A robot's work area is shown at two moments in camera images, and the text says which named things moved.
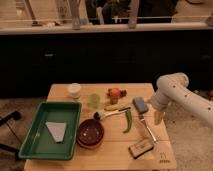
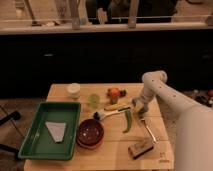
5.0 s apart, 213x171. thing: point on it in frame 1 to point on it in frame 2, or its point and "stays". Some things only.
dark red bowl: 90,133 stays
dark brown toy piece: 122,93 stays
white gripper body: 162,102 to 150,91
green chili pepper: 129,117 stays
